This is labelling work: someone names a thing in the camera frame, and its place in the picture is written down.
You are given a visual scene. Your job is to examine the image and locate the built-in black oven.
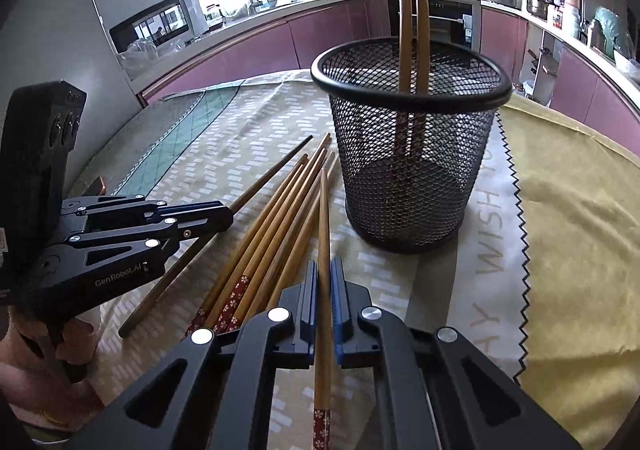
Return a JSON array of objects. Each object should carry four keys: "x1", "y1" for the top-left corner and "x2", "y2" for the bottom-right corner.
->
[{"x1": 387, "y1": 0, "x2": 482, "y2": 62}]

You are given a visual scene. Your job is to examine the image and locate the black mesh utensil holder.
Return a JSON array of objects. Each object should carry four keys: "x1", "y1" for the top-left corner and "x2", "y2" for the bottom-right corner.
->
[{"x1": 310, "y1": 37, "x2": 514, "y2": 254}]

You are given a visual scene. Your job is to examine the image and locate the green wrapped bundle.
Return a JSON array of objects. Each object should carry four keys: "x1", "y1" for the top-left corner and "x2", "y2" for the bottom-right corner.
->
[{"x1": 591, "y1": 5, "x2": 634, "y2": 57}]

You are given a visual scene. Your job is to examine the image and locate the person's left hand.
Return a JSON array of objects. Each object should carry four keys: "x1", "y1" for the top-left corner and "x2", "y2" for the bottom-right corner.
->
[{"x1": 0, "y1": 313, "x2": 104, "y2": 432}]

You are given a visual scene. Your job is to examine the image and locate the pink kitchen cabinets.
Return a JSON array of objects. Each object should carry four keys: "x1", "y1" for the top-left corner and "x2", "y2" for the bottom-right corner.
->
[{"x1": 135, "y1": 0, "x2": 640, "y2": 156}]

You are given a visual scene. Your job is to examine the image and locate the bunch of wooden chopsticks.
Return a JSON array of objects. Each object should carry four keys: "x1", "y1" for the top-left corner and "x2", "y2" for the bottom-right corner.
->
[{"x1": 185, "y1": 133, "x2": 339, "y2": 336}]

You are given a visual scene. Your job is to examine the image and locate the patterned beige tablecloth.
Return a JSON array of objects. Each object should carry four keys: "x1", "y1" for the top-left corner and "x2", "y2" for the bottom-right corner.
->
[{"x1": 70, "y1": 70, "x2": 531, "y2": 450}]

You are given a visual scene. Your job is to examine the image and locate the floral-handled wooden chopstick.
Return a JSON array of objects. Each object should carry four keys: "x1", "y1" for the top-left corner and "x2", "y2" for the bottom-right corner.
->
[
  {"x1": 405, "y1": 0, "x2": 431, "y2": 171},
  {"x1": 390, "y1": 0, "x2": 415, "y2": 181},
  {"x1": 312, "y1": 168, "x2": 334, "y2": 450}
]

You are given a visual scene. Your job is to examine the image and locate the white microwave oven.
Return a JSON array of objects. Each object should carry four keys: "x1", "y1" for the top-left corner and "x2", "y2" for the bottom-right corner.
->
[{"x1": 109, "y1": 0, "x2": 208, "y2": 54}]

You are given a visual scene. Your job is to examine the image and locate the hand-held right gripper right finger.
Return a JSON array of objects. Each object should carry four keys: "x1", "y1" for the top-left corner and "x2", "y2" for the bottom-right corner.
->
[{"x1": 330, "y1": 260, "x2": 583, "y2": 450}]

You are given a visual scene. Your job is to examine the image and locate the clear plastic bag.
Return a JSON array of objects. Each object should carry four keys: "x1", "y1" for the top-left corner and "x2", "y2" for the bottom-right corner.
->
[{"x1": 119, "y1": 38, "x2": 167, "y2": 77}]

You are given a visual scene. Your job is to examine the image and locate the copper thermos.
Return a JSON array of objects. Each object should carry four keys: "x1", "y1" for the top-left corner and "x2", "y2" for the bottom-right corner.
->
[{"x1": 561, "y1": 0, "x2": 584, "y2": 31}]

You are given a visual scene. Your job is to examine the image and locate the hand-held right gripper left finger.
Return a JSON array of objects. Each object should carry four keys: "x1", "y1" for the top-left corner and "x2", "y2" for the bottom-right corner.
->
[{"x1": 65, "y1": 260, "x2": 321, "y2": 450}]

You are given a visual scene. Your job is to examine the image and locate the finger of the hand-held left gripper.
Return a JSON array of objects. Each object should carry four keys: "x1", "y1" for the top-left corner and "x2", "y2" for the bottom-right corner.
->
[
  {"x1": 60, "y1": 197, "x2": 235, "y2": 232},
  {"x1": 9, "y1": 218, "x2": 195, "y2": 317}
]

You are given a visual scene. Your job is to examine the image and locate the grey refrigerator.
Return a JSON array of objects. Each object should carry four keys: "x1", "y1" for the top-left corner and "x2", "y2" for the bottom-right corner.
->
[{"x1": 0, "y1": 0, "x2": 151, "y2": 191}]

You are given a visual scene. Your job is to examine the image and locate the dark brown chopstick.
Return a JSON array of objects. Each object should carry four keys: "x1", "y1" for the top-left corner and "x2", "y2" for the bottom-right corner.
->
[{"x1": 118, "y1": 134, "x2": 314, "y2": 338}]

